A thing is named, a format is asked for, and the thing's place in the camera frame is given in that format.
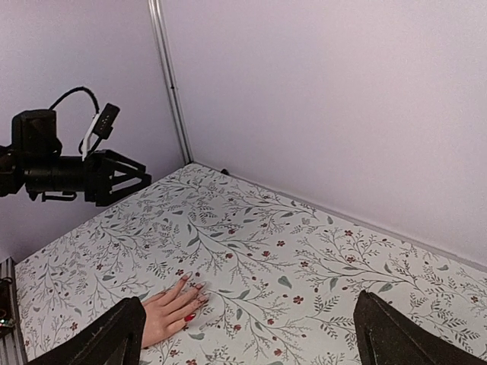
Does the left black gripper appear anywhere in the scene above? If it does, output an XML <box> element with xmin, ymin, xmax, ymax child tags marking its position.
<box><xmin>84</xmin><ymin>150</ymin><xmax>152</xmax><ymax>206</ymax></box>

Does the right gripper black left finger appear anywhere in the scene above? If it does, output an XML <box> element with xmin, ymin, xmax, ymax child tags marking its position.
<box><xmin>30</xmin><ymin>297</ymin><xmax>146</xmax><ymax>365</ymax></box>

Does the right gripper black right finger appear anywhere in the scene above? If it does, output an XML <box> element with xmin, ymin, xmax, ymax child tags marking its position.
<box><xmin>353</xmin><ymin>290</ymin><xmax>486</xmax><ymax>365</ymax></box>

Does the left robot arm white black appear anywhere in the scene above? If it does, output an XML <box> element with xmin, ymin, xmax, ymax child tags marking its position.
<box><xmin>1</xmin><ymin>109</ymin><xmax>152</xmax><ymax>207</ymax></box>

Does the person's hand on table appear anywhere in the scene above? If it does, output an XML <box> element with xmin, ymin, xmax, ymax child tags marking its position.
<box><xmin>142</xmin><ymin>275</ymin><xmax>208</xmax><ymax>349</ymax></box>

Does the floral patterned table cloth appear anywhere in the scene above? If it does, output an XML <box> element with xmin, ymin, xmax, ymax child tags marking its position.
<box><xmin>15</xmin><ymin>164</ymin><xmax>486</xmax><ymax>364</ymax></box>

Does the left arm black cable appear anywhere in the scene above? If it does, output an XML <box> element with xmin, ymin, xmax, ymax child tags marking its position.
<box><xmin>51</xmin><ymin>86</ymin><xmax>100</xmax><ymax>115</ymax></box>

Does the left aluminium frame post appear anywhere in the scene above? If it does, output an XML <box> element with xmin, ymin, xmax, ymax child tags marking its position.
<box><xmin>148</xmin><ymin>0</ymin><xmax>193</xmax><ymax>164</ymax></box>

